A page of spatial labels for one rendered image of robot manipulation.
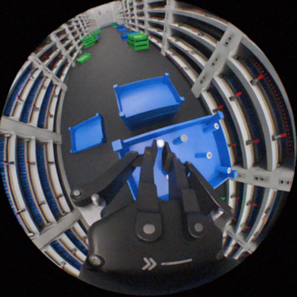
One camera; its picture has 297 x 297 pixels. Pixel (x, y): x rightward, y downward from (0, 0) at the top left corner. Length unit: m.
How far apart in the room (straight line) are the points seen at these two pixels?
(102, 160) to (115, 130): 0.23
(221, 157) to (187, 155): 0.13
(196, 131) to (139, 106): 0.31
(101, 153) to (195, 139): 0.56
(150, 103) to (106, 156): 0.44
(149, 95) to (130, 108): 0.13
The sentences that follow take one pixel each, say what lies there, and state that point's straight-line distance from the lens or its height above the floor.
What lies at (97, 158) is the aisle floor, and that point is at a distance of 0.68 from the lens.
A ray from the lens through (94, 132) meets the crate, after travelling 0.71.
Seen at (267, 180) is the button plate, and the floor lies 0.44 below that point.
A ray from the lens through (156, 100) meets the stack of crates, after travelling 0.50.
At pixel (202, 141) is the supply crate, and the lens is 0.31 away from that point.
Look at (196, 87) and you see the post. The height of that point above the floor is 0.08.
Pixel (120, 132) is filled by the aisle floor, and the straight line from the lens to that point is 0.62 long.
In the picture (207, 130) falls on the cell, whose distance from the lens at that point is 0.29.
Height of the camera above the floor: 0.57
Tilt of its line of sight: 84 degrees down
